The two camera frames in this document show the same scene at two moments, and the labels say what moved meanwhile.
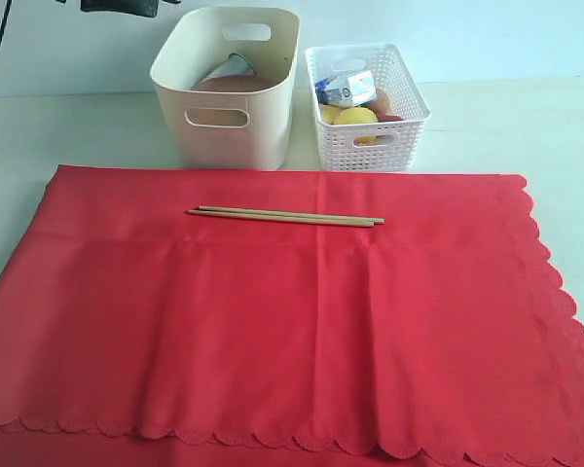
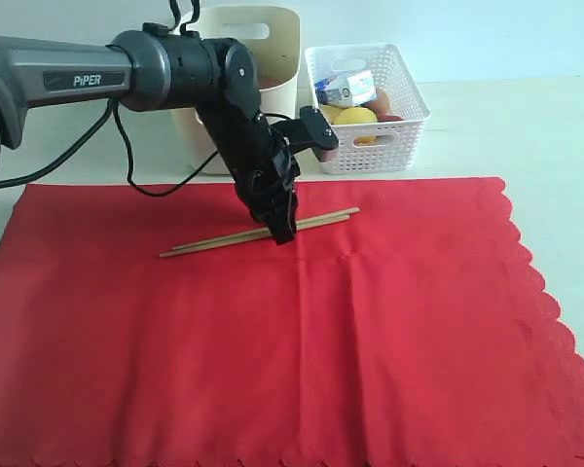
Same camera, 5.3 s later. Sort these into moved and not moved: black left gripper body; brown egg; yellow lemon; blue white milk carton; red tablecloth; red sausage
Moved: black left gripper body
Not moved: red tablecloth; brown egg; red sausage; blue white milk carton; yellow lemon
